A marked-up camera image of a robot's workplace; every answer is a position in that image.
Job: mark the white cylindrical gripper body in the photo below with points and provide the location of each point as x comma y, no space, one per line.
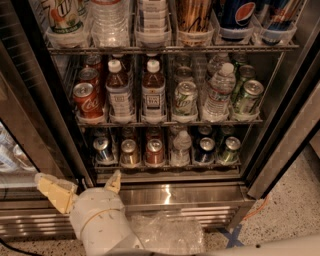
94,204

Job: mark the front red cola can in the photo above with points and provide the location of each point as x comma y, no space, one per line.
87,100

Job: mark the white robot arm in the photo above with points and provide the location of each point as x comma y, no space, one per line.
302,246

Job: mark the front diet lime soda can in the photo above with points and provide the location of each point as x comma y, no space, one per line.
185,97

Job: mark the pepsi bottle top shelf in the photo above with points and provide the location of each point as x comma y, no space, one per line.
235,14

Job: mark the clear plastic bag on floor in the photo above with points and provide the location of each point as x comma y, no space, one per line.
169,235

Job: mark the middle wire shelf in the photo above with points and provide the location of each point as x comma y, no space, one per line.
173,123

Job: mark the tea bottle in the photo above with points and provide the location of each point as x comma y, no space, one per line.
117,85
153,90

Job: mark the clear water bottle top shelf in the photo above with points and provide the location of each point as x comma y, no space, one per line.
110,23

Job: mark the green can lower shelf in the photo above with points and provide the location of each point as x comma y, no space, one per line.
231,149

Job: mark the dark blue can lower shelf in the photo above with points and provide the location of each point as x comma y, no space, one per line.
205,149

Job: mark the blue can lower shelf left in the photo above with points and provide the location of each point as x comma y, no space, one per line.
103,148

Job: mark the dark bottle top shelf right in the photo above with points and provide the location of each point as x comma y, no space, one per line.
278,19

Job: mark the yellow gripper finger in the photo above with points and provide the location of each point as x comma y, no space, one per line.
61,193
114,182

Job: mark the water bottle lower shelf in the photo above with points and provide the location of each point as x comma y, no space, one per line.
180,149

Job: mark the front green soda can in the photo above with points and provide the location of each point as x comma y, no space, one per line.
248,97

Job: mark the red can lower shelf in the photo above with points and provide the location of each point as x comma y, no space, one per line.
154,151

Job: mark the red cola can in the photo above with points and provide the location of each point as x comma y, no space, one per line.
87,100
89,75
94,61

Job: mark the gold can lower shelf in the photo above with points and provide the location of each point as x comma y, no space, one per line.
129,152

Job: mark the left glass fridge door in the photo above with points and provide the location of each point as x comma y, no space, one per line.
36,106

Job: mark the top wire shelf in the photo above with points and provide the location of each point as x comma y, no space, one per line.
175,49

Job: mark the clear water bottle middle shelf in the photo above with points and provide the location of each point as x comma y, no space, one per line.
220,89

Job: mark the open right fridge door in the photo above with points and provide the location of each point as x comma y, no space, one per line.
302,126

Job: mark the clear water bottle shelf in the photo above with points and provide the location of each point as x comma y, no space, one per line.
220,89
110,23

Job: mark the blue tape cross on floor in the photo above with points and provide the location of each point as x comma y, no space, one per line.
232,236

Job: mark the green soda can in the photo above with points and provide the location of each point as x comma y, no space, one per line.
244,73
248,97

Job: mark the white labelled bottle top shelf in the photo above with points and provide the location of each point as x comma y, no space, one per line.
152,15

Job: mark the gold bottle top shelf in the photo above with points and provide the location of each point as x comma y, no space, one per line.
193,15

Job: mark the wire shelf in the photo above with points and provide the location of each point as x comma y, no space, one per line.
175,49
173,123

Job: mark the diet 7up bottle top shelf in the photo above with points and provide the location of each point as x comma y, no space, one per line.
63,15

